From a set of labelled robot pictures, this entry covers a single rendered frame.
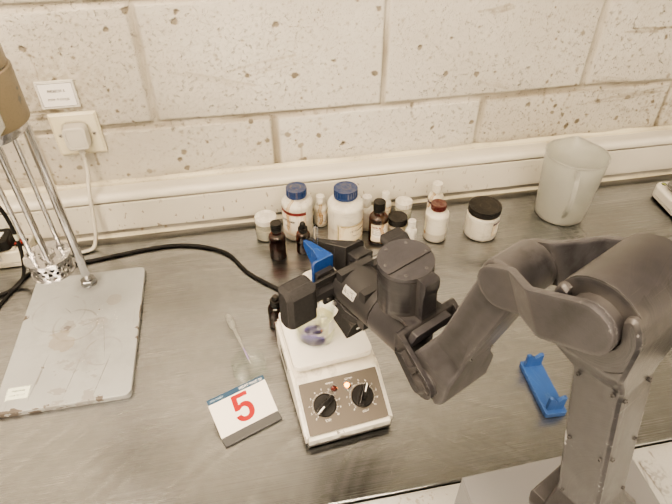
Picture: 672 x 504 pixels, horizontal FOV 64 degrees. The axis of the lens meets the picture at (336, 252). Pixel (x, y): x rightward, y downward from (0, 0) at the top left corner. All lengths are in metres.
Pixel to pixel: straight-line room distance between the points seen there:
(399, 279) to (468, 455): 0.38
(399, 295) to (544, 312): 0.20
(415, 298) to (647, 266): 0.25
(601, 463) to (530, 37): 0.92
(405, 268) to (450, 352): 0.09
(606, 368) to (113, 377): 0.74
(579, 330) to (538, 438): 0.54
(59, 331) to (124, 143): 0.38
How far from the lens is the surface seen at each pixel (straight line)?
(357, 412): 0.80
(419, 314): 0.54
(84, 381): 0.95
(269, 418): 0.84
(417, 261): 0.53
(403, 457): 0.81
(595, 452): 0.45
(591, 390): 0.41
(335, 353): 0.80
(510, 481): 0.69
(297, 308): 0.61
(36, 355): 1.02
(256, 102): 1.10
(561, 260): 0.42
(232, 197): 1.15
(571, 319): 0.34
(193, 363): 0.93
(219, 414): 0.83
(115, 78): 1.09
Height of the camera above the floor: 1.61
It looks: 40 degrees down
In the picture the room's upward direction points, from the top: straight up
